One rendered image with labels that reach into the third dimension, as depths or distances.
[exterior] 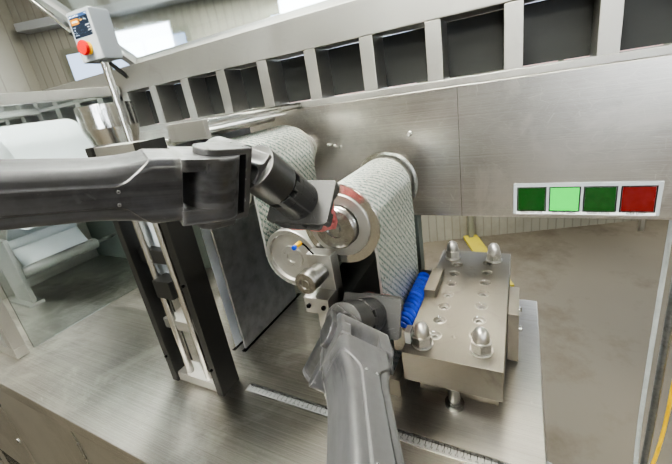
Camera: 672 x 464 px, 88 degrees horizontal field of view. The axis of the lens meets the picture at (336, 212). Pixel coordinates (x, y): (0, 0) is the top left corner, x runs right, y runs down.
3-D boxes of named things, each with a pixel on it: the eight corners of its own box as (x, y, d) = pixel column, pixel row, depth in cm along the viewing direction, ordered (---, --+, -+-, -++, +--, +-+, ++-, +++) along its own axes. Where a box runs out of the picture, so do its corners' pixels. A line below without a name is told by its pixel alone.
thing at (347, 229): (313, 242, 62) (316, 203, 59) (318, 237, 64) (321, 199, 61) (351, 254, 60) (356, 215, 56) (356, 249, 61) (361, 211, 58)
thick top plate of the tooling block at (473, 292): (404, 379, 63) (401, 351, 61) (444, 269, 96) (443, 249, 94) (503, 403, 55) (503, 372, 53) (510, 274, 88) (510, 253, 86)
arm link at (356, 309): (365, 317, 46) (332, 294, 49) (342, 362, 47) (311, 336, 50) (383, 312, 53) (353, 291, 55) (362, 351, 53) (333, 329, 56)
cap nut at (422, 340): (409, 348, 61) (407, 327, 60) (414, 335, 64) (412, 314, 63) (430, 352, 59) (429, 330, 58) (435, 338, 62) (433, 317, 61)
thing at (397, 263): (386, 340, 66) (375, 252, 60) (417, 277, 86) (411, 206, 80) (388, 341, 66) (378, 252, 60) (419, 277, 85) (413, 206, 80)
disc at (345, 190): (305, 254, 67) (299, 180, 61) (307, 253, 67) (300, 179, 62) (379, 270, 61) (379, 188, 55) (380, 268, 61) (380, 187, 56)
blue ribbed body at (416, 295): (392, 338, 67) (390, 323, 66) (419, 280, 85) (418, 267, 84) (410, 341, 66) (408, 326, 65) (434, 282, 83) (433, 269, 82)
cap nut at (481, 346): (468, 355, 57) (467, 333, 56) (470, 341, 60) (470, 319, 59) (492, 360, 56) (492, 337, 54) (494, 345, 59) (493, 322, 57)
